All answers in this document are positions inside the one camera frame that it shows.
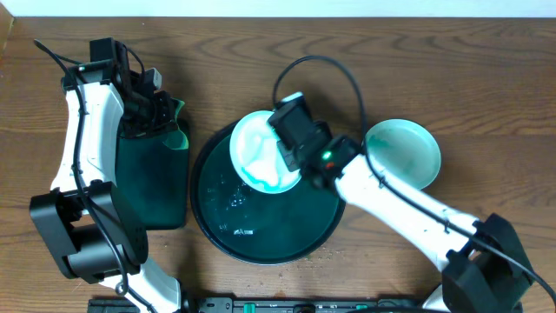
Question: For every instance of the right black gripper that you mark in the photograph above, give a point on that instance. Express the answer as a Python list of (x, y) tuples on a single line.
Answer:
[(286, 155)]

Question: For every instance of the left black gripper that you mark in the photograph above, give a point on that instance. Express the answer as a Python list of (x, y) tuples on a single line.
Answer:
[(161, 110)]

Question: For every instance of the green scouring sponge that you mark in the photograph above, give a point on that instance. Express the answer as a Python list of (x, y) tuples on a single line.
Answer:
[(177, 139)]

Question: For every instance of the light green plate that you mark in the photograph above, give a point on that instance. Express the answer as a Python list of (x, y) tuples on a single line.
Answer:
[(254, 152), (404, 152)]

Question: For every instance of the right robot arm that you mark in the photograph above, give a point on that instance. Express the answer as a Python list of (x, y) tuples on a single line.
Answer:
[(483, 265)]

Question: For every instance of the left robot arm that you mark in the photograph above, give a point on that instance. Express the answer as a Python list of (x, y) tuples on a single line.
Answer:
[(87, 224)]

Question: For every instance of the rectangular black tray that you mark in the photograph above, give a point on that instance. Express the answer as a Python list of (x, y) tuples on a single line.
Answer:
[(154, 179)]

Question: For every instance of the round black tray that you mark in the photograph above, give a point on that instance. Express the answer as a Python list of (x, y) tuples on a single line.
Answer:
[(252, 226)]

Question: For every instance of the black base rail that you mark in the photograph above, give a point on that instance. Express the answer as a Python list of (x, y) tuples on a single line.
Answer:
[(229, 305)]

